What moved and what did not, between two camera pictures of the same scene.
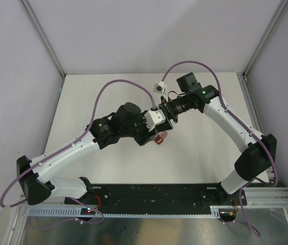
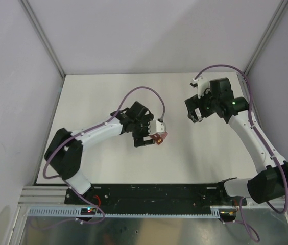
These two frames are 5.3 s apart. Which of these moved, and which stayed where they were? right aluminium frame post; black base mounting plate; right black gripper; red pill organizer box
Moved: right black gripper
Stayed: red pill organizer box; black base mounting plate; right aluminium frame post
